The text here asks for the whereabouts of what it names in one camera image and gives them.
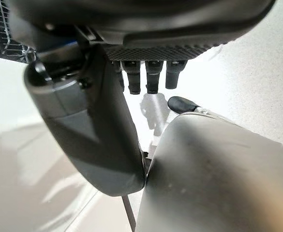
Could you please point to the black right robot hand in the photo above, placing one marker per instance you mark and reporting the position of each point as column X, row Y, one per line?
column 88, row 120

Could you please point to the dark robot foot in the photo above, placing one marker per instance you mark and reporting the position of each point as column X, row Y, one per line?
column 180, row 104

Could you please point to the silver robot leg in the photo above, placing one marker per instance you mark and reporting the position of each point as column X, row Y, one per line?
column 213, row 178

